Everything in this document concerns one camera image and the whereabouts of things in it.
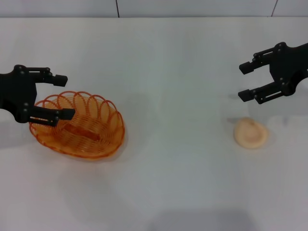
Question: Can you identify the round beige bread bun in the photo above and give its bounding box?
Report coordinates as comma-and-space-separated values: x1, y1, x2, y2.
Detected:
233, 116, 270, 150

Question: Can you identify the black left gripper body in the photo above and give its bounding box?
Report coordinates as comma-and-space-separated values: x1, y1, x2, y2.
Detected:
0, 64, 39, 124

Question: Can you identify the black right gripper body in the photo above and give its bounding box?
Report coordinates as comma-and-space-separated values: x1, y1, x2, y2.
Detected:
269, 42, 308, 97

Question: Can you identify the orange wire basket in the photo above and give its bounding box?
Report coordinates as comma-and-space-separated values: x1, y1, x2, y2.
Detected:
28, 90, 126, 159

